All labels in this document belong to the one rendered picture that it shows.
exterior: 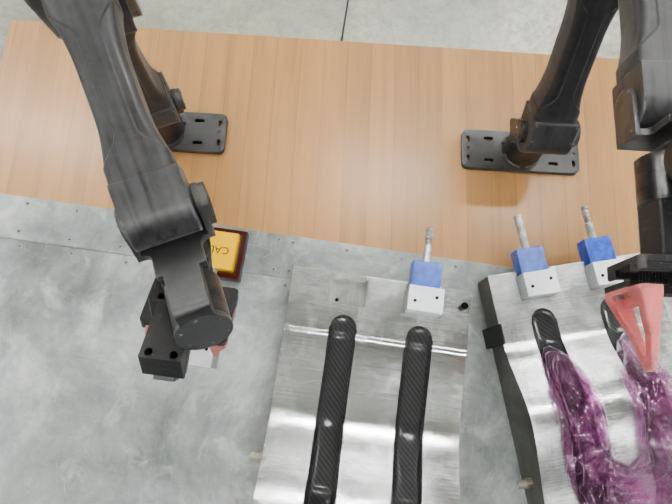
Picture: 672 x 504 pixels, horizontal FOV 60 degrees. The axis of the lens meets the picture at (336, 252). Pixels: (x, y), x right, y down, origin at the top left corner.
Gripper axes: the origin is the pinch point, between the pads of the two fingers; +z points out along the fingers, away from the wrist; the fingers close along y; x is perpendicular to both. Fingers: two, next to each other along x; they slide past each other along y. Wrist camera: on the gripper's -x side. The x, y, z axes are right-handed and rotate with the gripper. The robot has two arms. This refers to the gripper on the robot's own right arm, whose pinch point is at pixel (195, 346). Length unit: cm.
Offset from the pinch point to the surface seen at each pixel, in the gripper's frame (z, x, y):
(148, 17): 35, 143, -55
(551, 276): -3, 18, 48
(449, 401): 6.3, 0.7, 34.7
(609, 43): 26, 155, 101
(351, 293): 2.3, 13.9, 19.5
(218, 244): 2.6, 19.9, -1.7
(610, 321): 2, 15, 59
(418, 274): -3.0, 14.9, 28.4
